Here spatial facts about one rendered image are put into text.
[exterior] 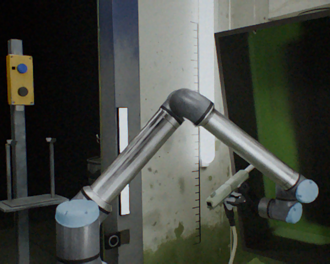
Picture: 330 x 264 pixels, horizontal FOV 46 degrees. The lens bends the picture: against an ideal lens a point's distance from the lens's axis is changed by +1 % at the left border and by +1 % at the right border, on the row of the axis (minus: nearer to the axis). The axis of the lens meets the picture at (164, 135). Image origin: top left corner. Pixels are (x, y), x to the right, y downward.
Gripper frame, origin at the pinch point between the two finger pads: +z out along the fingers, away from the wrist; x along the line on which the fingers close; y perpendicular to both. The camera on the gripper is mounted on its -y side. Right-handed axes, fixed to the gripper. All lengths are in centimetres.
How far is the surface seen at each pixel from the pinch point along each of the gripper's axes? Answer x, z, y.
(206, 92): 70, 52, -28
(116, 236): -26, 64, 23
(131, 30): 35, 67, -81
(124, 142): 2, 64, -24
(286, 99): 63, -7, -25
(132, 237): -15, 64, 31
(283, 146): 58, -3, 2
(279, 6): 166, 40, -61
